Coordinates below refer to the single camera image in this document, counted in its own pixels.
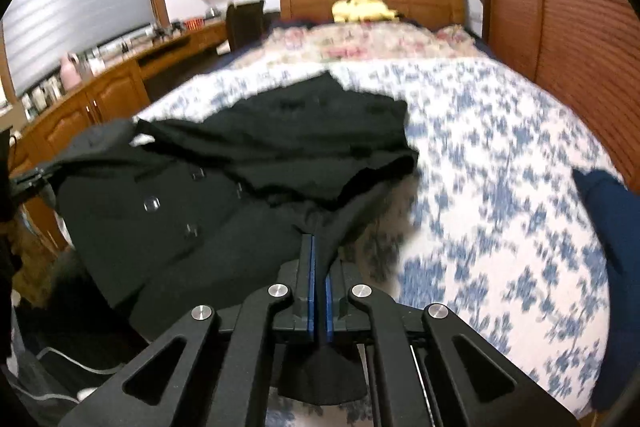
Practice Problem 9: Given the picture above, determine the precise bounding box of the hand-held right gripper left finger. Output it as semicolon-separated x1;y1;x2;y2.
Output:
57;232;318;427

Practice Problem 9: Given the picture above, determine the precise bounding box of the pink floral quilt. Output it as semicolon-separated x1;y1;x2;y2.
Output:
220;23;493;72

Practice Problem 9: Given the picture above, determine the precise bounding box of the group of small bottles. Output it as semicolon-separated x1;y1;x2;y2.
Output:
22;77;63;112

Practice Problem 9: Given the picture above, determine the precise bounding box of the wooden louvred wardrobe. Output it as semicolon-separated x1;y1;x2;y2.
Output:
472;0;640;192

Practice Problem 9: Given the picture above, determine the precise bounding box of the navy blue cloth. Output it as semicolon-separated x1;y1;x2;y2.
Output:
572;169;640;413

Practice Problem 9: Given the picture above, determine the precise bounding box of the wooden desk cabinet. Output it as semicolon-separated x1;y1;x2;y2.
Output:
10;21;231;248

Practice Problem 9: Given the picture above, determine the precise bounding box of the dark chair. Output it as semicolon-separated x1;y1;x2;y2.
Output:
226;0;266;52

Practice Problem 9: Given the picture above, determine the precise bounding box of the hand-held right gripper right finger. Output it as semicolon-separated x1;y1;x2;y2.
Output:
325;258;581;427

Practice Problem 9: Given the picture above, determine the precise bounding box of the dark grey garment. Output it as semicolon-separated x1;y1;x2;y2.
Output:
60;119;141;168

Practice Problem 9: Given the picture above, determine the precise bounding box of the yellow plush toy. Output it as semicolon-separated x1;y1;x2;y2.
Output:
332;0;401;24

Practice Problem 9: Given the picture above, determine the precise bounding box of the dark bag with grey trim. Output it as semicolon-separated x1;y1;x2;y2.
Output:
10;307;151;413

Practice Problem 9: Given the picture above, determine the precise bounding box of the grey window blind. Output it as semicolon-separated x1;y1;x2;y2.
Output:
2;0;158;95

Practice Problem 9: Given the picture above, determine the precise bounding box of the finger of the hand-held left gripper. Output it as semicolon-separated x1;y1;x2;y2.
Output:
10;162;66;202

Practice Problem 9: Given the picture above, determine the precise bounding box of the blue floral bed sheet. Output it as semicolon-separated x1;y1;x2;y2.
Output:
135;57;626;427

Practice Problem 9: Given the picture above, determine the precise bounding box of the pink thermos jug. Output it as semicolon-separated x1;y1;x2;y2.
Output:
61;52;83;88

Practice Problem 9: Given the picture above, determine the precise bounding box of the black buttoned coat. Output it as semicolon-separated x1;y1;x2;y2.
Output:
52;72;421;408

